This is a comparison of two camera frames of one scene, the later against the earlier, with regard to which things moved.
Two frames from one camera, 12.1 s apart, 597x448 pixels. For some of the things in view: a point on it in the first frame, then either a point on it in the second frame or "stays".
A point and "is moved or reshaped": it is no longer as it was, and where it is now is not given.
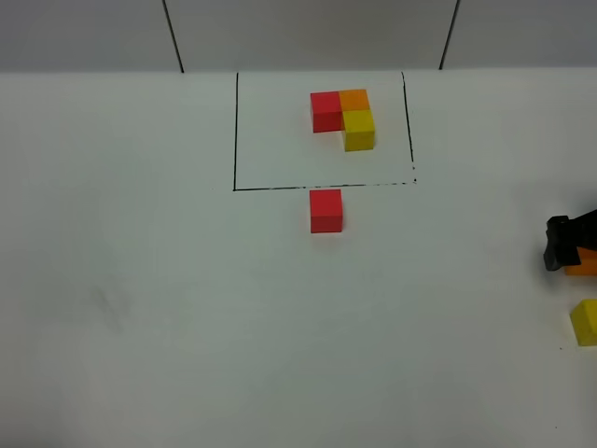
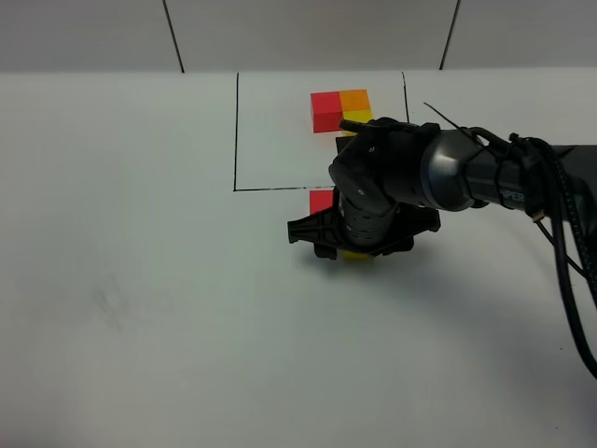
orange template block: x=354 y=100 stays
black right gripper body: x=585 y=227 → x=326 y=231
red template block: x=327 y=115 stays
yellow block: x=584 y=318 is moved or reshaped
